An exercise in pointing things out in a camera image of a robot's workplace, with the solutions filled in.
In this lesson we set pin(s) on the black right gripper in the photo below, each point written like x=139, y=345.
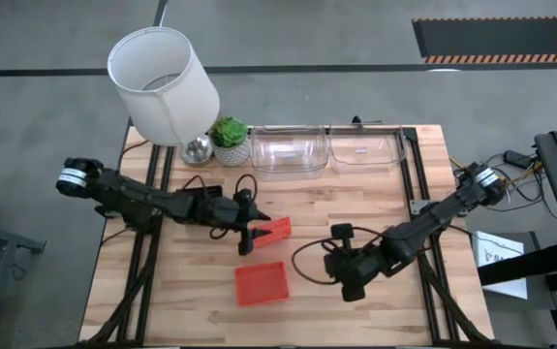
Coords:
x=360, y=264

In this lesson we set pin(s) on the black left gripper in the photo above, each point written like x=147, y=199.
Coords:
x=229, y=213

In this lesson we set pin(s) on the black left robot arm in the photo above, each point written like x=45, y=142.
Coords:
x=137, y=199

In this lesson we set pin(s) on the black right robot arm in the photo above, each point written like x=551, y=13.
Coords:
x=433, y=218

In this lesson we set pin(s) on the green succulent in white pot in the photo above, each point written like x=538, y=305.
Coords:
x=229, y=132

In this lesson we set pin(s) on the black table clamp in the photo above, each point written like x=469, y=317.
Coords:
x=357, y=121

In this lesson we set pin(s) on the white shade chrome table lamp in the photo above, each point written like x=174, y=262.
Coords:
x=162, y=106

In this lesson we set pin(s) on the white paper sheet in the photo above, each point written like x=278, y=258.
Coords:
x=496, y=247

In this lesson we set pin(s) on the black metal beam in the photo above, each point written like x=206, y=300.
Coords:
x=525, y=264

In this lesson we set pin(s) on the black power adapter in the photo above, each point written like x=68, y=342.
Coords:
x=517, y=159

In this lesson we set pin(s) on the black hazard-striped floor mat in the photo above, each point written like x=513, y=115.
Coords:
x=501, y=39

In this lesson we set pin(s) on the grey metal bracket plate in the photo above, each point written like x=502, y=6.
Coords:
x=418, y=207

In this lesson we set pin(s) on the black aluminium cross rail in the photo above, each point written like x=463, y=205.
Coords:
x=365, y=129

